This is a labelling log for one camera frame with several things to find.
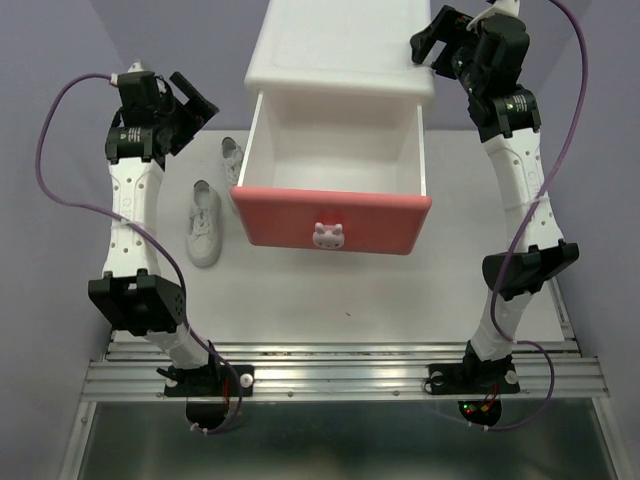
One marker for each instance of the white shoe cabinet body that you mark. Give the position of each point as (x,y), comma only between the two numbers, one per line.
(354,47)

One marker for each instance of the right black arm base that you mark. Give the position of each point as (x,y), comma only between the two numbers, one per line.
(454,379)

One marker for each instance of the white sneaker rear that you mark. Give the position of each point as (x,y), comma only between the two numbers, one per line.
(232,156)

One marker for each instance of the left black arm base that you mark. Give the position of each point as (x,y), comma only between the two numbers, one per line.
(208,381)

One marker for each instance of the white sneaker front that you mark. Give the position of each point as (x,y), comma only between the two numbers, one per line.
(204,237)

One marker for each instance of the white sneaker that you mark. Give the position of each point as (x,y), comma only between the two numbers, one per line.
(204,237)
(232,156)

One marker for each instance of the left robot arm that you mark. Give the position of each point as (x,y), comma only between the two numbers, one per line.
(132,294)

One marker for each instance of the aluminium mounting rail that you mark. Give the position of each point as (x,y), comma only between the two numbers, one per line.
(339,371)

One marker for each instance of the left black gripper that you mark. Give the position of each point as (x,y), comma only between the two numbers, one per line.
(196,112)

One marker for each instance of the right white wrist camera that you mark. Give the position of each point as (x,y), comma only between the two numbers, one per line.
(499,7)

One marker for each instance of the dark pink drawer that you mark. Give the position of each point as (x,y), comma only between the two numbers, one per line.
(358,161)

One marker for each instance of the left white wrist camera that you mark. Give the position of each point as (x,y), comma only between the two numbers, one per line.
(136,67)

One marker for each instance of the pink bunny upper knob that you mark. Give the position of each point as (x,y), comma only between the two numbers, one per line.
(329,237)

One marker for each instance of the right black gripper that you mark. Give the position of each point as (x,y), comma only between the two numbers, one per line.
(447,28)

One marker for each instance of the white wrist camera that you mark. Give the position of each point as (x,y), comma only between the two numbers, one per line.
(499,7)
(136,67)

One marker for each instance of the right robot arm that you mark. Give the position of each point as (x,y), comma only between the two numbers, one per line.
(485,54)

